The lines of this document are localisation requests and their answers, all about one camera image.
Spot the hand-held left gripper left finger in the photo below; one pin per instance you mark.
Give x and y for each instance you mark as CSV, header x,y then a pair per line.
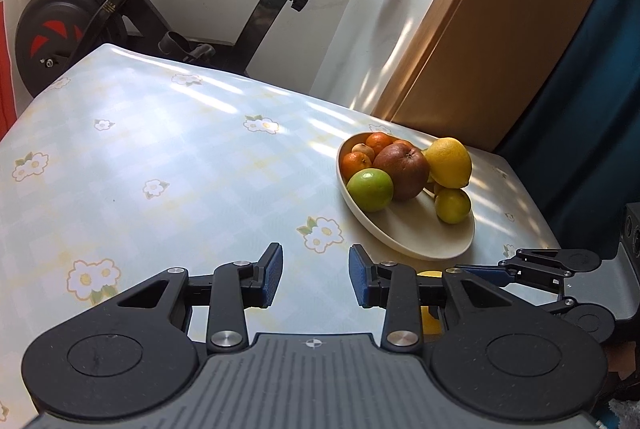
x,y
270,276

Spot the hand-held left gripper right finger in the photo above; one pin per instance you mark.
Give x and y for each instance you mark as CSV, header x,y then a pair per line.
x,y
357,276

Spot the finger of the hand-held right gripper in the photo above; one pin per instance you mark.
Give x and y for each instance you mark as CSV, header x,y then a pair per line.
x,y
557,305
485,274

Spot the yellow lemon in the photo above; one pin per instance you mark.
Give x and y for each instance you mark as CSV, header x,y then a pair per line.
x,y
430,319
450,161

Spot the cream oval plate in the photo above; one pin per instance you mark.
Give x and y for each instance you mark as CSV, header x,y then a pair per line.
x,y
425,234

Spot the yellow-green apple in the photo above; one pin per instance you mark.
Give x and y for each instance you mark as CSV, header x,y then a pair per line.
x,y
452,206

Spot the green apple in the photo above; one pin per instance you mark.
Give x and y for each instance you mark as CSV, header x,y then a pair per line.
x,y
370,190

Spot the small tangerine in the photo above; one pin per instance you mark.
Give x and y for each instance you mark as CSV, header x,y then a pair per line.
x,y
355,165

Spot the red-brown apple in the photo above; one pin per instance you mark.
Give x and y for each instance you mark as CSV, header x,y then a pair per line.
x,y
402,171

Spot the small brown fruit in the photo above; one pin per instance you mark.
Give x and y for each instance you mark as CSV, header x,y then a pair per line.
x,y
362,150

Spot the large tangerine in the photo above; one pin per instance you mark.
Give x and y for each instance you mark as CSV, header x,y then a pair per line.
x,y
380,142

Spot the dark teal curtain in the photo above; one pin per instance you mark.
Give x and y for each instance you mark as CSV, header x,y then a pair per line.
x,y
590,134

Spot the wooden board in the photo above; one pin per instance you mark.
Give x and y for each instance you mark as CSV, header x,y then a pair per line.
x,y
500,34

